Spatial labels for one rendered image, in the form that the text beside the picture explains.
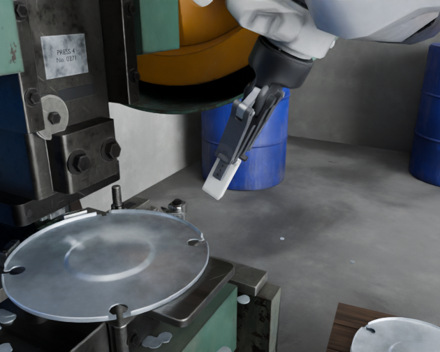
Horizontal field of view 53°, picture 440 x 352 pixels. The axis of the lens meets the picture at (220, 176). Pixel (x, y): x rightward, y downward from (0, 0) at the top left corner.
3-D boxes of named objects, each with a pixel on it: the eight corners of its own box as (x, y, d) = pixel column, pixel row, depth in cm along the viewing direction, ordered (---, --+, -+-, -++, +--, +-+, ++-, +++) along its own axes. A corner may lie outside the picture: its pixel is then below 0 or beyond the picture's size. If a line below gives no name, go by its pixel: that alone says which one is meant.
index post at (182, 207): (189, 244, 82) (188, 198, 79) (181, 252, 80) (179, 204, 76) (177, 241, 84) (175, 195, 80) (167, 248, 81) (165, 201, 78)
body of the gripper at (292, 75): (304, 66, 48) (267, 134, 53) (323, 57, 55) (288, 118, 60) (248, 32, 50) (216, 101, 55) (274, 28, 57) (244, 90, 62)
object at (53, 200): (125, 191, 73) (122, 160, 71) (24, 246, 57) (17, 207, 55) (56, 174, 80) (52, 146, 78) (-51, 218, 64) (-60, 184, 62)
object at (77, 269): (15, 226, 73) (14, 222, 73) (184, 204, 81) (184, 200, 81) (-16, 346, 48) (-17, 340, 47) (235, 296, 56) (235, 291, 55)
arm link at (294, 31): (352, 19, 53) (328, 61, 55) (265, -29, 55) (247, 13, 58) (327, 24, 42) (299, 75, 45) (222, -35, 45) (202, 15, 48)
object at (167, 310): (236, 336, 67) (237, 261, 62) (186, 404, 56) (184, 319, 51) (111, 289, 78) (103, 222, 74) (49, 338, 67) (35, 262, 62)
